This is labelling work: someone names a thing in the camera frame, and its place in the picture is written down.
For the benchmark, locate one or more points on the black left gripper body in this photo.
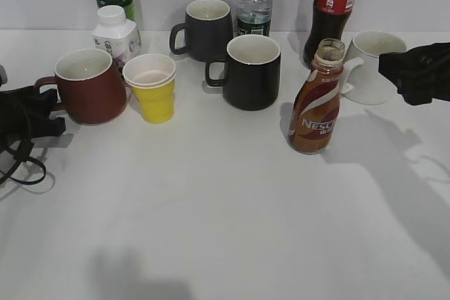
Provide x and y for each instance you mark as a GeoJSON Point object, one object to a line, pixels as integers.
{"type": "Point", "coordinates": [25, 114]}

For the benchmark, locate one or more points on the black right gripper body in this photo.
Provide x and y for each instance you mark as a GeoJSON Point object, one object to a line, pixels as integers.
{"type": "Point", "coordinates": [420, 74]}

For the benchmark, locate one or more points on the dark red ceramic mug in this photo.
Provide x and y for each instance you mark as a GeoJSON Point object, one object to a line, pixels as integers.
{"type": "Point", "coordinates": [89, 84]}

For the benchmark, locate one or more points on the brown Nescafe coffee bottle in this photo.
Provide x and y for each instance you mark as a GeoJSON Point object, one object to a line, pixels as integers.
{"type": "Point", "coordinates": [317, 104]}

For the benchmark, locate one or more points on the yellow paper cup stack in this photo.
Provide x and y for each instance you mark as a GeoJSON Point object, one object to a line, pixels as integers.
{"type": "Point", "coordinates": [151, 78]}

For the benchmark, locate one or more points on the white ceramic mug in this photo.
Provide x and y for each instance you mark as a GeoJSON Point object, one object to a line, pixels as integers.
{"type": "Point", "coordinates": [360, 81]}

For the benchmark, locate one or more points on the white yogurt bottle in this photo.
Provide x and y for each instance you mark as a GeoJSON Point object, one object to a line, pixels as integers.
{"type": "Point", "coordinates": [117, 35]}

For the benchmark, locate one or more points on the black ceramic mug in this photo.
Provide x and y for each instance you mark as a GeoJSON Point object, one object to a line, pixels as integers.
{"type": "Point", "coordinates": [252, 68]}

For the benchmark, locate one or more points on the clear water bottle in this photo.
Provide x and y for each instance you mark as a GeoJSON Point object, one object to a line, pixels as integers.
{"type": "Point", "coordinates": [254, 17]}

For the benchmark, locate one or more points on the dark grey ceramic mug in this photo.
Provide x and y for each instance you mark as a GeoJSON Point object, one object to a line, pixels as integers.
{"type": "Point", "coordinates": [207, 30]}

